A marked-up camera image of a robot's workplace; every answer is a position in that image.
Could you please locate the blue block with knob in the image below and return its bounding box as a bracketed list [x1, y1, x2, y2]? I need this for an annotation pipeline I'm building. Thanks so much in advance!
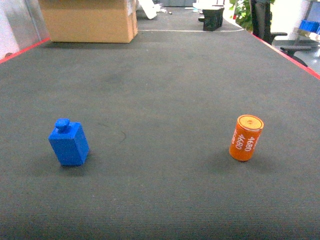
[48, 118, 90, 166]

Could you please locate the large cardboard box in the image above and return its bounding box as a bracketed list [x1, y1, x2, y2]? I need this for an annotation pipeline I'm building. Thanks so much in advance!
[38, 0, 138, 43]

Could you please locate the black plastic crate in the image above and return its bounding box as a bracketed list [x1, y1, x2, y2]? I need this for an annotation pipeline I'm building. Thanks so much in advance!
[202, 6, 225, 32]

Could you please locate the green potted plant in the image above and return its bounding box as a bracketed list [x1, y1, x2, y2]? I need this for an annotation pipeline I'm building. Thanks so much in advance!
[229, 0, 253, 32]

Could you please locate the black office chair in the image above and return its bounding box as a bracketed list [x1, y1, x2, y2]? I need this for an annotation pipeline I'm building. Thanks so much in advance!
[249, 0, 313, 67]

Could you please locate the orange cylinder cap 4680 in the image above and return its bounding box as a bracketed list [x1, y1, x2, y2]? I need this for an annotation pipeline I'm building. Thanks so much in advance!
[229, 114, 264, 162]

